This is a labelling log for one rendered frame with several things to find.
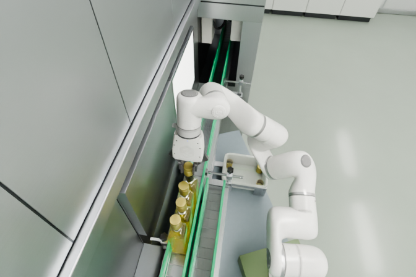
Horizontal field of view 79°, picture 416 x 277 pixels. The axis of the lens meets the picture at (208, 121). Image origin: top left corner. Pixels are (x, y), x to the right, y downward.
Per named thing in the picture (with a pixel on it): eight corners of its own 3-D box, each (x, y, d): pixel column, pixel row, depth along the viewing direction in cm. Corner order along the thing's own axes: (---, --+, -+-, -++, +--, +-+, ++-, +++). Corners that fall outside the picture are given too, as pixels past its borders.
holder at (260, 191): (214, 159, 141) (215, 151, 135) (264, 167, 138) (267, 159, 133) (209, 188, 130) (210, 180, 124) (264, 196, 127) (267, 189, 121)
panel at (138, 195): (190, 78, 152) (187, 25, 126) (195, 79, 151) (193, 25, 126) (138, 234, 93) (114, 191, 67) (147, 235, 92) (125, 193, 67)
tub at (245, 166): (224, 160, 140) (225, 151, 134) (265, 166, 138) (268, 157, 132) (220, 189, 129) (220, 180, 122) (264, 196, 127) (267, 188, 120)
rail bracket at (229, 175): (205, 176, 119) (205, 162, 110) (241, 182, 117) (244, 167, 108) (204, 182, 117) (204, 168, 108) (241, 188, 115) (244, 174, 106)
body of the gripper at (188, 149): (169, 133, 76) (170, 161, 82) (203, 138, 75) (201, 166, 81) (176, 120, 82) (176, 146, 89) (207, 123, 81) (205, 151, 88)
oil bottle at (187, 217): (180, 223, 105) (176, 201, 89) (194, 225, 105) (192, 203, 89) (177, 237, 101) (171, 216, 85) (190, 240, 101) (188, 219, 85)
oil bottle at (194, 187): (186, 196, 113) (184, 172, 97) (199, 199, 112) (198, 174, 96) (184, 209, 109) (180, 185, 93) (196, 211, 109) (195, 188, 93)
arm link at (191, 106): (225, 85, 77) (233, 100, 69) (222, 114, 83) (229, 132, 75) (174, 86, 74) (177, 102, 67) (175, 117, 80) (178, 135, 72)
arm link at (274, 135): (264, 157, 74) (231, 166, 86) (309, 178, 84) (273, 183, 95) (267, 110, 82) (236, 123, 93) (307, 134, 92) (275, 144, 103)
